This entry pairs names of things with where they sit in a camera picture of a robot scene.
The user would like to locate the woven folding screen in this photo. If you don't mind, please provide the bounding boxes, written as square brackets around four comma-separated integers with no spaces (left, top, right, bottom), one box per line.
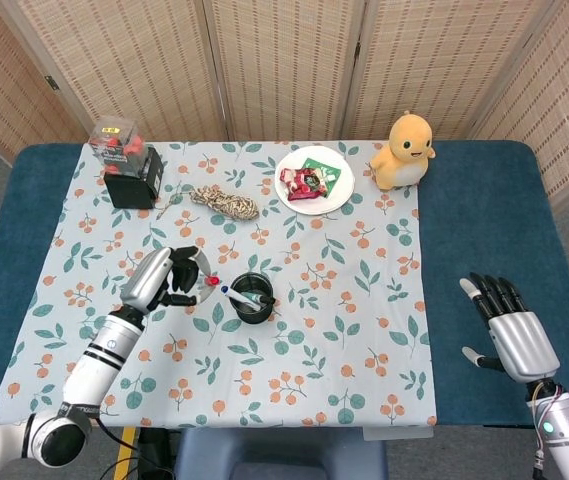
[0,0,569,211]

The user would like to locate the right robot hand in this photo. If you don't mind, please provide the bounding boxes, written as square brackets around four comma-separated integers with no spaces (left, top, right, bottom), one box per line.
[458,272,563,384]

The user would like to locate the red foil snack wrapper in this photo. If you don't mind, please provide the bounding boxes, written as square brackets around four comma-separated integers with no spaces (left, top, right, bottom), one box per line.
[286,167,329,203]

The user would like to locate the white paper plate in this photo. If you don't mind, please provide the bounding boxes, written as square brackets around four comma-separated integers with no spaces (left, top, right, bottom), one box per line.
[274,145,356,216]

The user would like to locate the floral print tablecloth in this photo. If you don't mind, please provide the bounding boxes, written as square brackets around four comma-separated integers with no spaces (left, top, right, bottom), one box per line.
[0,141,438,429]

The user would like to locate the black cardboard box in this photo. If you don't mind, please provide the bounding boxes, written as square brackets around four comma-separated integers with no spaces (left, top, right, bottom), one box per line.
[103,146,165,210]

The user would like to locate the white red striped wrapper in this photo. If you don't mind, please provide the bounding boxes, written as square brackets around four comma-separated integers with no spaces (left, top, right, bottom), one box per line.
[279,167,306,194]

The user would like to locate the coloured wrist wires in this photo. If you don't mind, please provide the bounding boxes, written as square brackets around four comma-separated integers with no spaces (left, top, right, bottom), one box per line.
[527,382,565,451]

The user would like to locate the striped rope bundle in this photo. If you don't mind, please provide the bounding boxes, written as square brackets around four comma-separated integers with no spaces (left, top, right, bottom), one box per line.
[156,180,260,223]

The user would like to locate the black mesh pen cup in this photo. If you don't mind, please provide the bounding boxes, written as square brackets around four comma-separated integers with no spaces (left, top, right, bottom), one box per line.
[228,272,274,325]

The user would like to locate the yellow plush toy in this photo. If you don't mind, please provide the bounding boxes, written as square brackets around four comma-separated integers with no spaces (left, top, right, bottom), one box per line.
[368,112,438,191]

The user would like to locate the grey blue chair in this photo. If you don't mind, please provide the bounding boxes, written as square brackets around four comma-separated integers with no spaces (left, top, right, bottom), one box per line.
[173,427,389,480]

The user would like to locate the black floor cable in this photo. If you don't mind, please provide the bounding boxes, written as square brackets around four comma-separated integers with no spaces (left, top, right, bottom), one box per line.
[94,417,175,480]

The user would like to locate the clear plastic capsule container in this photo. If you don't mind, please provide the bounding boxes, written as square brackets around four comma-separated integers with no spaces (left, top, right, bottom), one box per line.
[88,119,147,177]

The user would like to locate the blue capped marker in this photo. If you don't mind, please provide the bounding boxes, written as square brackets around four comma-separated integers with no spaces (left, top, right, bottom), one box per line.
[220,285,261,308]

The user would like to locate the black elbow strap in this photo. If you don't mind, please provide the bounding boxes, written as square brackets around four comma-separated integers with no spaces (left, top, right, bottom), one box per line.
[57,399,103,422]

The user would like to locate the green red marker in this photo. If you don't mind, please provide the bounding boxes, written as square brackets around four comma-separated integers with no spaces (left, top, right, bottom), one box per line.
[194,274,221,305]

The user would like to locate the green snack packet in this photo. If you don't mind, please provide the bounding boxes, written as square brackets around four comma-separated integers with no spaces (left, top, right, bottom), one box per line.
[299,157,340,194]

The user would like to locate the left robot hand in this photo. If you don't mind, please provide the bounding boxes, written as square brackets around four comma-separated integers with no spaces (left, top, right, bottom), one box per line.
[120,244,213,315]

